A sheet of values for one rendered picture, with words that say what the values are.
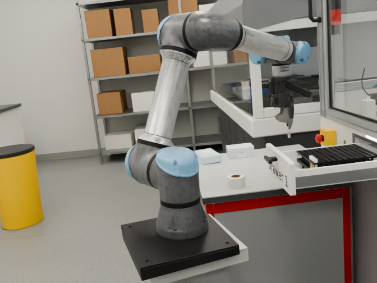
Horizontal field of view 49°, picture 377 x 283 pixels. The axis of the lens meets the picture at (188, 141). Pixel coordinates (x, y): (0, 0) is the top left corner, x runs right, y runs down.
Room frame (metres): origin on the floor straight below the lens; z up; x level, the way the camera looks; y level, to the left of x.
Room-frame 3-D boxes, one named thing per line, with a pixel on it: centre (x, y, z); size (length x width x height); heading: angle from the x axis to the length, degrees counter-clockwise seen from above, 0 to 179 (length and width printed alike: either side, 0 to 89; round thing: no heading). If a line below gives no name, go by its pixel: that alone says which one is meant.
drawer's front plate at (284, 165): (1.37, -0.30, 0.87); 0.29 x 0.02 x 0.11; 3
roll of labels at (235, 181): (1.55, -0.17, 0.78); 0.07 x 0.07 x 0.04
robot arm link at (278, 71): (1.62, -0.39, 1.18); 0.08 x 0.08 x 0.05
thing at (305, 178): (1.38, -0.51, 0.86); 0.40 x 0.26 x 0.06; 93
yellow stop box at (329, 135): (1.71, -0.59, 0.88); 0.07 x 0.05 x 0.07; 3
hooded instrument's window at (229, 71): (3.11, -0.89, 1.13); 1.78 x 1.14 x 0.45; 3
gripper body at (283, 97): (1.62, -0.39, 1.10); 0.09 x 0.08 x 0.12; 92
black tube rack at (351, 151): (1.38, -0.50, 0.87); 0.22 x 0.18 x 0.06; 93
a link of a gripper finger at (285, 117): (1.60, -0.39, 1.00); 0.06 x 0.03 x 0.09; 92
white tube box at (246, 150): (1.99, -0.25, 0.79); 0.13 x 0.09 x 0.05; 92
